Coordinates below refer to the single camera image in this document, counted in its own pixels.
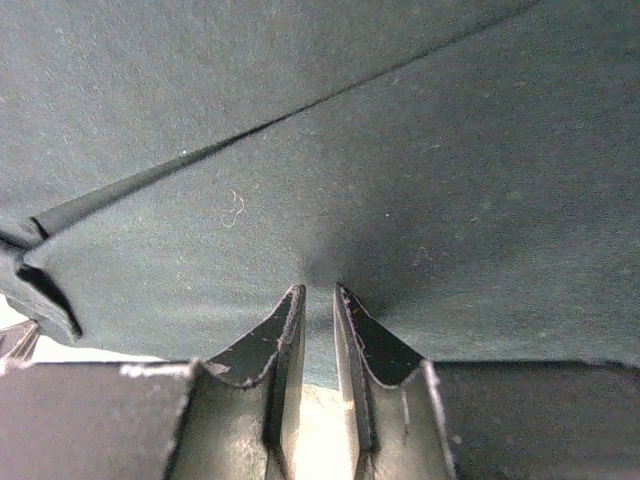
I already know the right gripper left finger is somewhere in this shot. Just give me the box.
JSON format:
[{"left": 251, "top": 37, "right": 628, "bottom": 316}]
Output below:
[{"left": 1, "top": 285, "right": 306, "bottom": 479}]

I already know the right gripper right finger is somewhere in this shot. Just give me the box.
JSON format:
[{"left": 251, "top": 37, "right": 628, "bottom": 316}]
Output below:
[{"left": 333, "top": 286, "right": 639, "bottom": 479}]

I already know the black t shirt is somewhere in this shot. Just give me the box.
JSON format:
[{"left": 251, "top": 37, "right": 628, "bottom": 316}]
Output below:
[{"left": 1, "top": 1, "right": 639, "bottom": 385}]

